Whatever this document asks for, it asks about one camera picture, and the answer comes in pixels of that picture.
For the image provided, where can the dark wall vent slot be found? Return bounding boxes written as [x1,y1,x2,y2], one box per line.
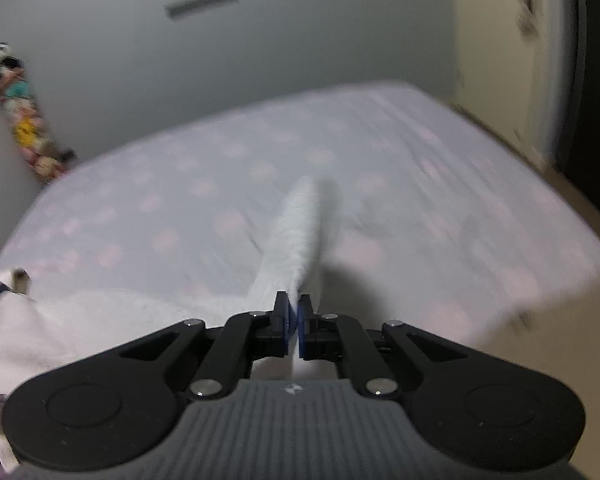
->
[164,0,239,21]

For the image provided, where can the bed with pink dotted sheet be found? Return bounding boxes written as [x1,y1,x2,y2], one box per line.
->
[0,80,600,356]

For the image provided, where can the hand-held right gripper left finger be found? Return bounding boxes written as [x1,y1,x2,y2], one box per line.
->
[120,291,299,402]

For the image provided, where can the white garment with striped cuff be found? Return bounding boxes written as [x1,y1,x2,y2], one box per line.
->
[0,267,253,411]

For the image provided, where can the cream door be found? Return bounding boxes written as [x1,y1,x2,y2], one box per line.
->
[450,0,583,173]

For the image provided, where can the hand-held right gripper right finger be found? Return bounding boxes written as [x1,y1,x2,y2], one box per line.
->
[298,294,469,402]

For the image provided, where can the dark door hook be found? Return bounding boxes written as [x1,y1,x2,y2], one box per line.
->
[505,0,540,37]

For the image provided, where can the tall tube of plush toys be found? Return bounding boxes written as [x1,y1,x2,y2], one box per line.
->
[0,42,77,183]

